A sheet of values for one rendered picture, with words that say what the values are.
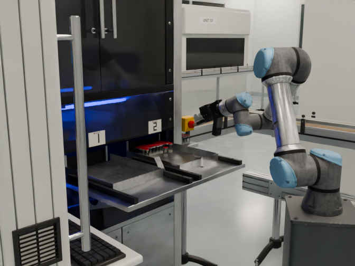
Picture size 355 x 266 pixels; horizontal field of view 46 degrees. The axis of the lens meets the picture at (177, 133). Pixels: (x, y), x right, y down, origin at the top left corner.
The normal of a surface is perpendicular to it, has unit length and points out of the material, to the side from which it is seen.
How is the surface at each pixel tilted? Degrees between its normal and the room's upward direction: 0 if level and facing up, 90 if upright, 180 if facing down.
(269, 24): 90
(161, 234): 90
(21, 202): 90
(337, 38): 90
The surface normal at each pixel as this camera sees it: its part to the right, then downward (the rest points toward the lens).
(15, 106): 0.69, 0.16
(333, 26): -0.68, 0.16
